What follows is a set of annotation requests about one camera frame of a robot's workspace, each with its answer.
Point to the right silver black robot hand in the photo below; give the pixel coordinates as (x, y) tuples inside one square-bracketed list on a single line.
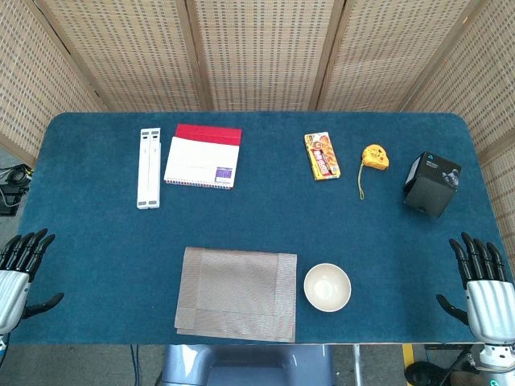
[(489, 309)]

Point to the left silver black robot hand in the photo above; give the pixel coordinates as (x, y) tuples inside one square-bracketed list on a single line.
[(14, 297)]

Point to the white bowl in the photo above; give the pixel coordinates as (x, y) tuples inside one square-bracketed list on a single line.
[(326, 287)]

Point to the gray woven placemat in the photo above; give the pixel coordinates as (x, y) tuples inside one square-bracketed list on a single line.
[(237, 293)]

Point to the left gray robot arm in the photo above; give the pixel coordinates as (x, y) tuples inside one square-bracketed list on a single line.
[(2, 342)]

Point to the black shoe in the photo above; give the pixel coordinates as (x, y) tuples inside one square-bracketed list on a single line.
[(418, 372)]

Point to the blue felt table cover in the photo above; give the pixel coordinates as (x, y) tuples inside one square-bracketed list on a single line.
[(100, 241)]

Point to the black cardboard box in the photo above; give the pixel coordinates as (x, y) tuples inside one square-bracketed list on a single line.
[(430, 189)]

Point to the metal table leg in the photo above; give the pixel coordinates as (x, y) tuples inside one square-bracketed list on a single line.
[(357, 366)]

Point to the white folding stand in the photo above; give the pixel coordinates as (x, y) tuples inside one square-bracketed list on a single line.
[(148, 169)]

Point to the yellow tape measure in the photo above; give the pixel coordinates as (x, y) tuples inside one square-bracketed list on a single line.
[(376, 157)]

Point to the yellow snack box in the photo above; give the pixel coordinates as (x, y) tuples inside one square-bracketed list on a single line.
[(322, 157)]

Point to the white red spiral notebook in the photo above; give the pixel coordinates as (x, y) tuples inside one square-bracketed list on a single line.
[(201, 161)]

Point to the blue-gray robot torso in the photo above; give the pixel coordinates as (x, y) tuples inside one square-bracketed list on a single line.
[(241, 362)]

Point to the woven bamboo folding screen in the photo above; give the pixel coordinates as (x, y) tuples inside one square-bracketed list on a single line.
[(261, 52)]

